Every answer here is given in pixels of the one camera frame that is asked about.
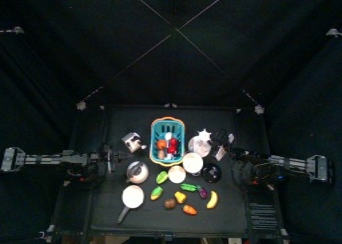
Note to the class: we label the red toy food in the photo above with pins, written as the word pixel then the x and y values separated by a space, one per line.
pixel 172 146

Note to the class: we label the white round bowl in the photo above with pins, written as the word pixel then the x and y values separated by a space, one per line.
pixel 192 162

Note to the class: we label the white text label sticker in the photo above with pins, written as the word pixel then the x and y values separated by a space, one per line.
pixel 262 215

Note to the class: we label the grey white toy appliance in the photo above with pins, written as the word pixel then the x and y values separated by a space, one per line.
pixel 131 142

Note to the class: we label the silver toy kettle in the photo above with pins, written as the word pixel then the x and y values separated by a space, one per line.
pixel 137 172

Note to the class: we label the white spiky toy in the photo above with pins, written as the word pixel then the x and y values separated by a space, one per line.
pixel 204 134

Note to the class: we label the purple toy eggplant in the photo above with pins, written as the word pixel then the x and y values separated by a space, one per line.
pixel 203 192

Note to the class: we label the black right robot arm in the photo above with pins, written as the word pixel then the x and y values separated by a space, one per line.
pixel 284 164

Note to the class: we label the cream round bowl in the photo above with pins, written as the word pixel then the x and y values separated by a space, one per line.
pixel 176 174

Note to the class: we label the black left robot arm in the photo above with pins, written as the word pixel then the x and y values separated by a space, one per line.
pixel 48 159

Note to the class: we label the black round pan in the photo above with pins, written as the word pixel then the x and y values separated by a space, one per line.
pixel 211 173

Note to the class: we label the orange toy carrot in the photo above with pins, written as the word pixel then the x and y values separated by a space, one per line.
pixel 190 209

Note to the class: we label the white frying pan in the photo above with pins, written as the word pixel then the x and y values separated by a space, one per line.
pixel 132 196

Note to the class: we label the white toy spoon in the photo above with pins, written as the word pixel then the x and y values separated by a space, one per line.
pixel 168 136

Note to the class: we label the yellow toy food piece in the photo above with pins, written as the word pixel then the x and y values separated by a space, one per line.
pixel 179 197

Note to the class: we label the teal basket with orange rim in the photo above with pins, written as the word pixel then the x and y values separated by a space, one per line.
pixel 167 158

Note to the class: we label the green yellow toy corn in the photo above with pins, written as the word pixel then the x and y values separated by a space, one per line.
pixel 161 177

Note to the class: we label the green toy pepper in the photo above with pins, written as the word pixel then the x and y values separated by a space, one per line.
pixel 188 187

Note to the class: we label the brown toy potato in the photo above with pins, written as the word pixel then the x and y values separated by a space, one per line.
pixel 169 204

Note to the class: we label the green yellow toy vegetable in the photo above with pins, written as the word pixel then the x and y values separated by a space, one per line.
pixel 156 193

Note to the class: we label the orange toy food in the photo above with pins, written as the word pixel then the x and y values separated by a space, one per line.
pixel 160 144

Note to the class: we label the yellow toy banana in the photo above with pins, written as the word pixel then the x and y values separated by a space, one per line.
pixel 212 200

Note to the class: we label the metal frame corner bracket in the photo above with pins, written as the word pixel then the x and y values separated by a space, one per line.
pixel 80 105
pixel 259 109
pixel 332 32
pixel 16 30

